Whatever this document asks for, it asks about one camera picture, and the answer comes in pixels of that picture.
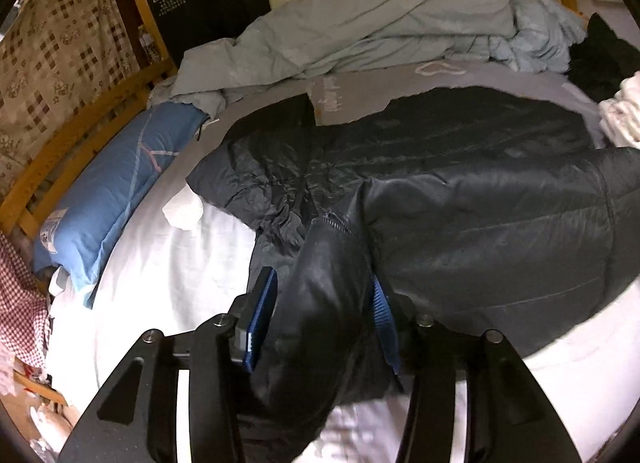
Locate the black garment pile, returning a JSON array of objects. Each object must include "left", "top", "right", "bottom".
[{"left": 566, "top": 13, "right": 640, "bottom": 102}]

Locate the light blue rumpled duvet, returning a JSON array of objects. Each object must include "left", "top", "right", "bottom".
[{"left": 148, "top": 0, "right": 586, "bottom": 117}]

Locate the red checkered cloth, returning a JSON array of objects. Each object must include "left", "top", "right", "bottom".
[{"left": 0, "top": 235, "right": 51, "bottom": 369}]

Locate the checkered patterned curtain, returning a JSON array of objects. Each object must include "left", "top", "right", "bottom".
[{"left": 0, "top": 0, "right": 139, "bottom": 194}]

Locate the blue pillow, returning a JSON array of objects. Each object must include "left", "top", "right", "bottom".
[{"left": 34, "top": 102, "right": 208, "bottom": 308}]

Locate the black puffer jacket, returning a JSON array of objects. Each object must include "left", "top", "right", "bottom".
[{"left": 186, "top": 87, "right": 639, "bottom": 462}]

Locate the cream white hoodie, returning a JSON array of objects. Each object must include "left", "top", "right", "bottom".
[{"left": 599, "top": 72, "right": 640, "bottom": 150}]

